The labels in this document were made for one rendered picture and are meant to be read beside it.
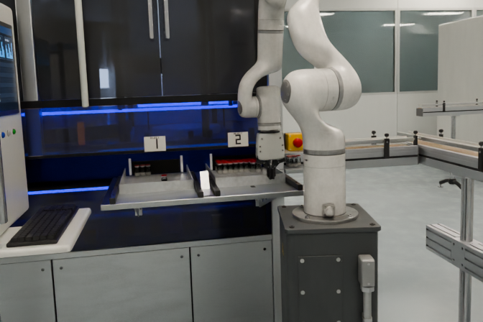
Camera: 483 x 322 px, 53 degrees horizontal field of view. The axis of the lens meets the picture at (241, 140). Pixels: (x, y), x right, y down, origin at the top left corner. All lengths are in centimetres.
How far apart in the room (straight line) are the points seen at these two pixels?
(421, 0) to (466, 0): 72
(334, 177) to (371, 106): 591
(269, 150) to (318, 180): 40
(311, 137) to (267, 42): 46
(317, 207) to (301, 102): 30
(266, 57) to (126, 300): 115
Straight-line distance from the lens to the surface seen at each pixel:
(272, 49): 168
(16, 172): 187
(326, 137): 134
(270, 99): 170
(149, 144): 197
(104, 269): 211
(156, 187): 174
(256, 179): 177
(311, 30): 143
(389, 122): 741
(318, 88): 132
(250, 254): 212
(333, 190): 137
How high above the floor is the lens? 125
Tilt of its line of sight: 7 degrees down
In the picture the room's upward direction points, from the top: 2 degrees counter-clockwise
